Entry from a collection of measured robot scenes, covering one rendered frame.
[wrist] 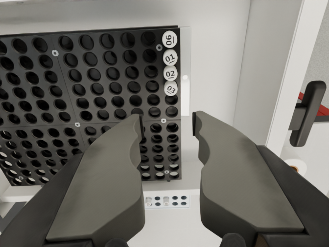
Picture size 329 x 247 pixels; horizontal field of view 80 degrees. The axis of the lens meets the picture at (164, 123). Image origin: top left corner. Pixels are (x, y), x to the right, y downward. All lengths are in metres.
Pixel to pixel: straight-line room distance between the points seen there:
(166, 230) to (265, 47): 0.52
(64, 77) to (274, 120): 0.20
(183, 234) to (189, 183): 0.35
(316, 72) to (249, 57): 1.17
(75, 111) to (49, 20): 0.11
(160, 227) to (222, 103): 0.42
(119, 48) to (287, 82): 0.14
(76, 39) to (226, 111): 0.20
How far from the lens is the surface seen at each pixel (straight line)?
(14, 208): 0.38
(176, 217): 0.57
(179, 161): 0.24
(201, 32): 0.25
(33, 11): 0.29
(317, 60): 1.39
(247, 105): 0.25
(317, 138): 0.50
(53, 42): 0.21
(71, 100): 0.22
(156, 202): 0.47
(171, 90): 0.18
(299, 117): 0.24
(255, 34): 0.24
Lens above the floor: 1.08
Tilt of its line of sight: 60 degrees down
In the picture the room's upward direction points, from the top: 179 degrees clockwise
